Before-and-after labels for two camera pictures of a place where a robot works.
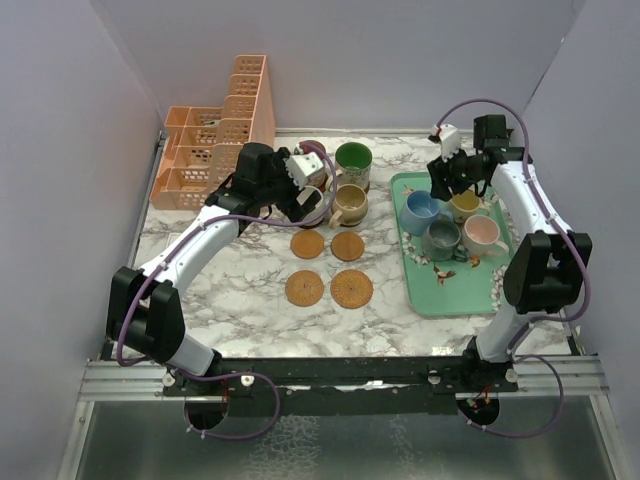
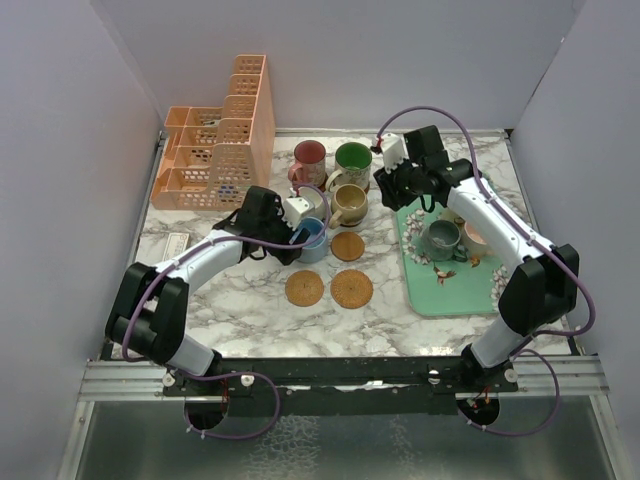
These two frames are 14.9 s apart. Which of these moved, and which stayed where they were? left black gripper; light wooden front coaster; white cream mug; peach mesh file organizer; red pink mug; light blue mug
Moved: light blue mug; left black gripper
Stayed: red pink mug; peach mesh file organizer; white cream mug; light wooden front coaster
